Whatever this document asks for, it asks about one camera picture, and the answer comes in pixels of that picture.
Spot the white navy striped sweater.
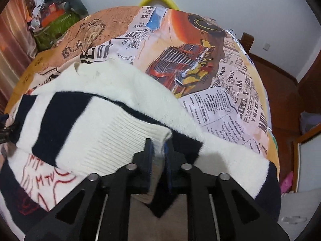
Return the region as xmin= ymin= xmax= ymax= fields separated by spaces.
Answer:
xmin=0 ymin=58 xmax=281 ymax=234

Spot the orange box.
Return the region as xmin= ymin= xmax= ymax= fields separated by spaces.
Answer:
xmin=41 ymin=4 xmax=67 ymax=26

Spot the magenta cloth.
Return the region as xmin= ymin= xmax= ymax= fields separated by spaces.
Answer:
xmin=279 ymin=171 xmax=294 ymax=194

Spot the green storage box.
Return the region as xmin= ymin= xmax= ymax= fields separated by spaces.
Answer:
xmin=34 ymin=11 xmax=81 ymax=51

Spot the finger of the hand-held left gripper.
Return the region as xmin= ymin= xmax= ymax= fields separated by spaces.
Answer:
xmin=0 ymin=114 xmax=19 ymax=144

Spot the wooden wardrobe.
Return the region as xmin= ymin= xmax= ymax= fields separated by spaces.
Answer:
xmin=291 ymin=110 xmax=321 ymax=194

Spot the wooden bed post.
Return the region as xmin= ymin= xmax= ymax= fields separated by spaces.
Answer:
xmin=239 ymin=32 xmax=255 ymax=54

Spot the pile of clothes and papers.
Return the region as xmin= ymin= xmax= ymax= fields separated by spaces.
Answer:
xmin=27 ymin=0 xmax=67 ymax=28

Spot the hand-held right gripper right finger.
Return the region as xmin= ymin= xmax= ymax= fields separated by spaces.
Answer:
xmin=163 ymin=139 xmax=296 ymax=241

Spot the striped orange curtain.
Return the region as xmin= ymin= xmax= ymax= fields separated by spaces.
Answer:
xmin=0 ymin=0 xmax=38 ymax=101

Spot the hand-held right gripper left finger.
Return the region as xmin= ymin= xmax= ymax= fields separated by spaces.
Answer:
xmin=24 ymin=138 xmax=154 ymax=241

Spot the brown wooden door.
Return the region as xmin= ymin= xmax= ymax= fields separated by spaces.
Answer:
xmin=297 ymin=53 xmax=321 ymax=113

